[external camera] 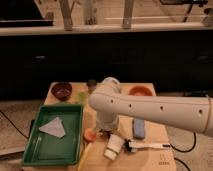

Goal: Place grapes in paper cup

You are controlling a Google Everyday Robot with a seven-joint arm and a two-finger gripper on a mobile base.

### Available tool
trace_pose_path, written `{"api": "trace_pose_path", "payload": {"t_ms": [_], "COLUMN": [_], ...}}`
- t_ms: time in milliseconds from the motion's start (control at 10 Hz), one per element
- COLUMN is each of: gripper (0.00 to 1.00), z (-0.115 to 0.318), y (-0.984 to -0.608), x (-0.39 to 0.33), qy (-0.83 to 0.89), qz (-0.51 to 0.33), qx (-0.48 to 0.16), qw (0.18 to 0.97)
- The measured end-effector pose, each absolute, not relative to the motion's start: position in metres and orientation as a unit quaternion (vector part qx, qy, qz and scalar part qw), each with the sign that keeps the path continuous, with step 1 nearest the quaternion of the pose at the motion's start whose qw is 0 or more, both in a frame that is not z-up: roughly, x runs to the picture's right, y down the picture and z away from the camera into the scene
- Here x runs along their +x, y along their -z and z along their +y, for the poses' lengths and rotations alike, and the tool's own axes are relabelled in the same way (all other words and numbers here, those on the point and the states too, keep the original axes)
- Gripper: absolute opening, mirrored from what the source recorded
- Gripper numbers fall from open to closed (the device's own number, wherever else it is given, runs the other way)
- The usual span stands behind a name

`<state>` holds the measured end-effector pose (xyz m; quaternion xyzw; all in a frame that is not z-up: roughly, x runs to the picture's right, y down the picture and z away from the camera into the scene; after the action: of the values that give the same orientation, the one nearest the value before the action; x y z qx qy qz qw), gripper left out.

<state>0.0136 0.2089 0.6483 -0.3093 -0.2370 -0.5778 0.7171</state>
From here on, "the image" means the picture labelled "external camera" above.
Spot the blue sponge block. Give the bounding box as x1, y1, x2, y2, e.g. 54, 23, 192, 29
133, 118, 145, 139

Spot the grey folded cloth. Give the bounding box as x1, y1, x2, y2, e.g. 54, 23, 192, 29
39, 117, 66, 138

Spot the green plastic tray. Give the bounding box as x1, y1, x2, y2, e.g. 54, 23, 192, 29
22, 104, 83, 166

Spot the white paper cup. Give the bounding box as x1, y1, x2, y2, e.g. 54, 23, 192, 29
104, 134, 125, 160

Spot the orange bowl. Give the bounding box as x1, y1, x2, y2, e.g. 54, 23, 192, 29
129, 86, 153, 96

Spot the dark red bowl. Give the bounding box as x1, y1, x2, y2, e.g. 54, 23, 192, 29
51, 82, 72, 101

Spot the black cable right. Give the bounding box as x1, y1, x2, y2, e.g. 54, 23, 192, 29
170, 131, 197, 171

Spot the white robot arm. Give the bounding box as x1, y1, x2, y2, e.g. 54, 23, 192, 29
88, 77, 213, 137

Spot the orange fruit toy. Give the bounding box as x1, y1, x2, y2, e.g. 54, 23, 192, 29
83, 128, 96, 142

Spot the black cable left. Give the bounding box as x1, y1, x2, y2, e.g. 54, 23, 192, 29
0, 110, 30, 140

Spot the black cable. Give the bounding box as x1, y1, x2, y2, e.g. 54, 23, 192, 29
170, 131, 197, 171
0, 110, 30, 140

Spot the white handled brush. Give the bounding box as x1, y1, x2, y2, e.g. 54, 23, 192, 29
125, 140, 170, 153

